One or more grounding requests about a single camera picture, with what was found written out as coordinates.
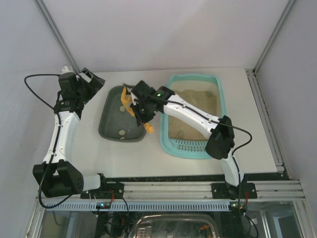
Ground orange litter scoop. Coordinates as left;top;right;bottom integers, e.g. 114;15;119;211
121;86;154;133

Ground grey plastic bin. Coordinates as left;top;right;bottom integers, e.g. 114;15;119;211
98;86;147;142

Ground teal litter box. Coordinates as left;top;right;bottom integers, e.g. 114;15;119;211
160;74;226;159

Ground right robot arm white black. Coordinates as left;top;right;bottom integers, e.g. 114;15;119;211
121;81;244;187

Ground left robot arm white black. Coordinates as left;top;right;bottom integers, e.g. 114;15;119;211
33;66;105;197

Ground metal basket below table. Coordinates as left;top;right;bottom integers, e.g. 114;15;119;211
131;213;220;238

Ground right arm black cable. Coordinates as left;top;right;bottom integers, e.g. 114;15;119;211
145;93;253;199

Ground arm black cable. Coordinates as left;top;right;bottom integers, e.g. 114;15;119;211
24;73;75;209
145;93;253;199

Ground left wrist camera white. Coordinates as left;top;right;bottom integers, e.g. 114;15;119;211
60;65;74;74

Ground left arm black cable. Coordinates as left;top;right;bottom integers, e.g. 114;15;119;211
24;73;75;209

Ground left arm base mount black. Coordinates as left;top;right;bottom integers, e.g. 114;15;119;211
80;181;124;200

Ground blue slotted cable duct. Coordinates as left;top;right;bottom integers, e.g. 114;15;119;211
52;200;230;212

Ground aluminium right side rail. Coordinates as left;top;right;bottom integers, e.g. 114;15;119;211
245;69;285;173

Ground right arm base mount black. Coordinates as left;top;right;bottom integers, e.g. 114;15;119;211
211;182;258;200

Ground aluminium rail frame front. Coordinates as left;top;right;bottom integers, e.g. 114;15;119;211
36;180;306;200

